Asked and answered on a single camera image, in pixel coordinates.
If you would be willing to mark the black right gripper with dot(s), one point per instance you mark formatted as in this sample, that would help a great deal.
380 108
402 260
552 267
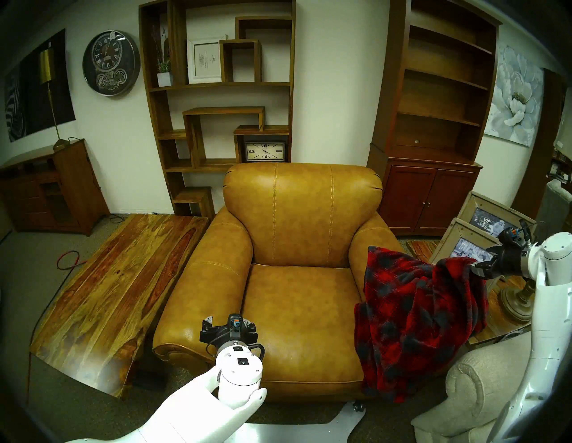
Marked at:
507 263

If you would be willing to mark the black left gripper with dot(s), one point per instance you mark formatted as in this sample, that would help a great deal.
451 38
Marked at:
230 336

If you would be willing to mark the red plaid fleece blanket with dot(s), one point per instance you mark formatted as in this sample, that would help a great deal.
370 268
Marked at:
411 321

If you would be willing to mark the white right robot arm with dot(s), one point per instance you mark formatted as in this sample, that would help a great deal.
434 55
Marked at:
549 321

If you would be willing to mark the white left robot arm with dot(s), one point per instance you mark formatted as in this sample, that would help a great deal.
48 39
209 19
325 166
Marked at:
196 415

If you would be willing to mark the turned wooden lamp base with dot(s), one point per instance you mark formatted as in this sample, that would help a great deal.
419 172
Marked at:
516 306

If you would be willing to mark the rustic wood side table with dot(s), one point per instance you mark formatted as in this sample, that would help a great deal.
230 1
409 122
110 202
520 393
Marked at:
500 321

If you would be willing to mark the white paper tag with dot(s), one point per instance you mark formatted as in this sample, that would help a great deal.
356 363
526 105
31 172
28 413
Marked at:
514 336

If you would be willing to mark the grey upholstered chair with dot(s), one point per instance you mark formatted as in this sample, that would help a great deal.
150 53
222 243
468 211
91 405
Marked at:
552 210

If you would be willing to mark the cherry wood bookcase hutch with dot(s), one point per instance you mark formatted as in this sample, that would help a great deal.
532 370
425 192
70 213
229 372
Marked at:
424 196

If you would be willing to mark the beige fabric armchair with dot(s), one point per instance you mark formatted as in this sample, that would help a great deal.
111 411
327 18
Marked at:
473 379

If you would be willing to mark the cluttered background shelf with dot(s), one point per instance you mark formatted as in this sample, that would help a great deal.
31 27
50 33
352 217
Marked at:
561 167

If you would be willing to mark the striped wood coffee table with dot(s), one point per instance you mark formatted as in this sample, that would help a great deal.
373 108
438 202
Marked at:
116 286

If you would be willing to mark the tan leather armchair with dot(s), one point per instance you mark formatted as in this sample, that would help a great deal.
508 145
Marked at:
304 210

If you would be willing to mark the black caster wheel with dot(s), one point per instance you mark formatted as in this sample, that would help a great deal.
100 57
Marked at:
359 406

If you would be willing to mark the cream lampshade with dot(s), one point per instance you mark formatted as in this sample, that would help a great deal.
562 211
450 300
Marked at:
565 125

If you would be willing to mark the white flower canvas painting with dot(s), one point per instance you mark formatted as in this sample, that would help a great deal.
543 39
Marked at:
514 98

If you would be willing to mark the rectangular mantel clock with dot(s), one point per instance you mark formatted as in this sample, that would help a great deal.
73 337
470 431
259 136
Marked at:
265 152

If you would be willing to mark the dark wood sideboard cabinet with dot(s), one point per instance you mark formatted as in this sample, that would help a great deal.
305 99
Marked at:
76 183

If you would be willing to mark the open wooden shelf unit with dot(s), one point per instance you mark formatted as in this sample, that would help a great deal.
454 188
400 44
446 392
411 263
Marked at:
154 116

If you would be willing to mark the small potted plant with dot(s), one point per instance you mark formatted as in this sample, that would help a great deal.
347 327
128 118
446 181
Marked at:
164 78

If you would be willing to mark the white framed certificate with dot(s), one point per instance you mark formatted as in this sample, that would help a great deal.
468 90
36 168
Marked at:
204 60

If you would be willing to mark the gold shade lamp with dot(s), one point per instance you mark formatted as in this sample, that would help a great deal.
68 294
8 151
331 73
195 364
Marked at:
46 66

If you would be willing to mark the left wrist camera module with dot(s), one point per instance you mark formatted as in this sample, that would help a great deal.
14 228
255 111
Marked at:
235 321

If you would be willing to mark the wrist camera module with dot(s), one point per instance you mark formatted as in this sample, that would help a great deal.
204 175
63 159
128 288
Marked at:
512 235
235 321

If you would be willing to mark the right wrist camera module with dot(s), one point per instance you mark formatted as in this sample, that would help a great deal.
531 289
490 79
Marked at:
512 235

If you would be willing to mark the grey wooden photo frame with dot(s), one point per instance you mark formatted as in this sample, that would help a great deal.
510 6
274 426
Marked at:
451 236

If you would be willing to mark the grey frame with VIP photo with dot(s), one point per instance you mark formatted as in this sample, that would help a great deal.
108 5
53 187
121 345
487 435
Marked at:
487 205

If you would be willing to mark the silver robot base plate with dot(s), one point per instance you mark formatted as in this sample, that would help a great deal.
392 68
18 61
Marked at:
313 431

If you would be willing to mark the round gear wall clock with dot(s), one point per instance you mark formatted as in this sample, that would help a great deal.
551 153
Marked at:
111 62

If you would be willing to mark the dark zebra wall picture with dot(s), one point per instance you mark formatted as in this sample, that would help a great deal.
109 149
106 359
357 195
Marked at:
27 89

